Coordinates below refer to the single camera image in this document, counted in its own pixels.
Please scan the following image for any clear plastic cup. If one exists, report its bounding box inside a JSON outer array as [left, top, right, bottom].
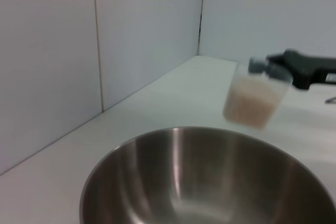
[[222, 62, 293, 132]]

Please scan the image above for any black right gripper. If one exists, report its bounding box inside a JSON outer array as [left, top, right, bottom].
[[248, 48, 336, 91]]

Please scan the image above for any stainless steel mixing bowl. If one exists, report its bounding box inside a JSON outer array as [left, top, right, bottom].
[[79, 126, 336, 224]]

